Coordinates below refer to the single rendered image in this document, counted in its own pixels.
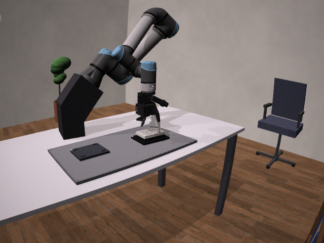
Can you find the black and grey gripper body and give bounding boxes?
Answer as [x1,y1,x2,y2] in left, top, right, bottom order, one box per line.
[136,91,157,117]

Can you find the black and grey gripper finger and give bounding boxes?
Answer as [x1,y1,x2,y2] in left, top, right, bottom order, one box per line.
[136,116,146,127]
[149,107,160,135]

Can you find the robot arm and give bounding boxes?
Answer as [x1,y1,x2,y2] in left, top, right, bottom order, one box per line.
[80,8,179,93]

